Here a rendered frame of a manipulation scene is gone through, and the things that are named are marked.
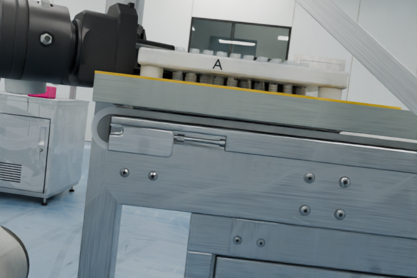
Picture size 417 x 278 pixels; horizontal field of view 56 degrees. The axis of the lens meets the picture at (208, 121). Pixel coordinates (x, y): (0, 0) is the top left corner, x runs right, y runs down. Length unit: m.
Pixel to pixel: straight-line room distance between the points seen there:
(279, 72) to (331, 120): 0.08
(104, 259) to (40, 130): 2.22
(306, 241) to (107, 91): 0.30
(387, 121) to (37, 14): 0.39
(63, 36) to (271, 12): 5.19
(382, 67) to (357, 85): 5.24
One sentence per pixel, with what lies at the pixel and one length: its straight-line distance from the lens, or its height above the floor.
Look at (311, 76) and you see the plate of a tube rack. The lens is 0.46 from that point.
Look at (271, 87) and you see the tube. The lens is 0.49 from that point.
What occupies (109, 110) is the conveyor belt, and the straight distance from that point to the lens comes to 0.46.
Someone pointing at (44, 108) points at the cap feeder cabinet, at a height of 0.69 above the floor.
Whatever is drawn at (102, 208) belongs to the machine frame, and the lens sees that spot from 0.77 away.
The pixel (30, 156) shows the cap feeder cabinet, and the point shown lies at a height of 0.35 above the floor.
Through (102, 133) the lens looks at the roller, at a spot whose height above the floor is 0.83.
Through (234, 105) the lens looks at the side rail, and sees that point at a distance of 0.43.
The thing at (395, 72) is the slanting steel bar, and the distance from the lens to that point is 0.40.
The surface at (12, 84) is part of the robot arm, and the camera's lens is 0.71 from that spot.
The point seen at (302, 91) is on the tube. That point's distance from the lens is 0.50.
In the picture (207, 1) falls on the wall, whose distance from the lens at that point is 5.63.
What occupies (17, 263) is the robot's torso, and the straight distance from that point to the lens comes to 0.73.
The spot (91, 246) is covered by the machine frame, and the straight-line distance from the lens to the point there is 0.80.
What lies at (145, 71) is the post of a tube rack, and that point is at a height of 0.90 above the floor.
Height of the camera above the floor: 0.88
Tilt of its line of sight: 3 degrees down
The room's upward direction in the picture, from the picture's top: 7 degrees clockwise
